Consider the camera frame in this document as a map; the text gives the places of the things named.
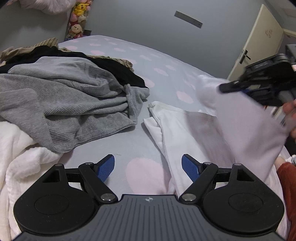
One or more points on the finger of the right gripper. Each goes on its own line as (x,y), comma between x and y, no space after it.
(234,86)

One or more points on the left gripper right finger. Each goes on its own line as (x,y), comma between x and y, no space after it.
(191,167)

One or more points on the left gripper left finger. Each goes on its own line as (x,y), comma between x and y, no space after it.
(104,167)

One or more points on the white sweatshirt garment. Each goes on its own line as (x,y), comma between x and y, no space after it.
(233,129)

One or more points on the person's right hand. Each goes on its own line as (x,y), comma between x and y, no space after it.
(289,110)

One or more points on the polka dot bed sheet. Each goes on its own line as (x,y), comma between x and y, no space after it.
(148,155)

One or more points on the cream bedroom door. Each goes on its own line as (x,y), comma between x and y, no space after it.
(263,41)

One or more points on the grey knit garment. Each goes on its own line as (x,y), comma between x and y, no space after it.
(63,102)

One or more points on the white fluffy garment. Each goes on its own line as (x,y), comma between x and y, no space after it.
(23,161)

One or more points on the red fleece garment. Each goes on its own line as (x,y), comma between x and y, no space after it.
(286,174)

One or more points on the black garment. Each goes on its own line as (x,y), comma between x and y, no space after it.
(122,73)

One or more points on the hanging plush toy organizer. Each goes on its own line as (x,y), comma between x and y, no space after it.
(78,18)

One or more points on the striped olive garment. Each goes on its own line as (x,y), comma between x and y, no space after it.
(9,53)

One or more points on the pink bundled duvet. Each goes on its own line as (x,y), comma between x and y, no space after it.
(50,7)

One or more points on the black door handle lock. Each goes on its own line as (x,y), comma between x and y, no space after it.
(244,56)

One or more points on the dark wall panel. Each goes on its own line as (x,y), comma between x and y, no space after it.
(188,19)

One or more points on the black wall socket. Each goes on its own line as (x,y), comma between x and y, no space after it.
(87,33)

